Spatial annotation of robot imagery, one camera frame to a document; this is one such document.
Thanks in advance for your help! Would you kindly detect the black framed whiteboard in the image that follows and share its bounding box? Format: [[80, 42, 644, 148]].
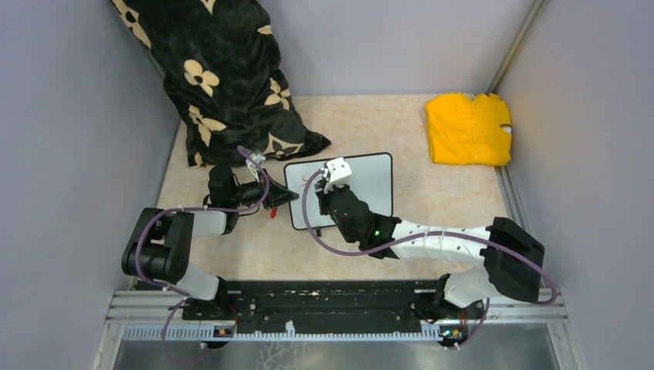
[[283, 152, 393, 243]]

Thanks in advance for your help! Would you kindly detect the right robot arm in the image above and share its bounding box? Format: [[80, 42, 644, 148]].
[[306, 173, 545, 318]]

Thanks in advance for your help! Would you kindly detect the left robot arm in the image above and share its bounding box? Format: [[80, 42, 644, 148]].
[[121, 165, 299, 319]]

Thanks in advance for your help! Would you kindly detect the black floral blanket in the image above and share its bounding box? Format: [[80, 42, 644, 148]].
[[113, 1, 330, 167]]

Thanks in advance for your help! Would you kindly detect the yellow folded cloth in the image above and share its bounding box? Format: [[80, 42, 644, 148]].
[[425, 92, 512, 167]]

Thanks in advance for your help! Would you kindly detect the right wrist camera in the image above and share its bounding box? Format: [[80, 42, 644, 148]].
[[319, 157, 352, 190]]

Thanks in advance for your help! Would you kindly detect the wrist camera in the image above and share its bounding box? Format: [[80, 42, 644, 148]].
[[319, 157, 352, 190], [246, 151, 266, 183]]

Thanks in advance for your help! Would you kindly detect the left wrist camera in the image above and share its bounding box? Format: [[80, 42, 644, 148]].
[[246, 151, 266, 183]]

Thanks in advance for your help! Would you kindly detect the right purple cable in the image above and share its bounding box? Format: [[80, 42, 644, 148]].
[[301, 170, 561, 308]]

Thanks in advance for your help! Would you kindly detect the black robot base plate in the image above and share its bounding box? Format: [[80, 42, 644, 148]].
[[181, 279, 484, 337]]

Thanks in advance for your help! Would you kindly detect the aluminium side rail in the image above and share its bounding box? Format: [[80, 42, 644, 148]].
[[494, 164, 571, 328]]

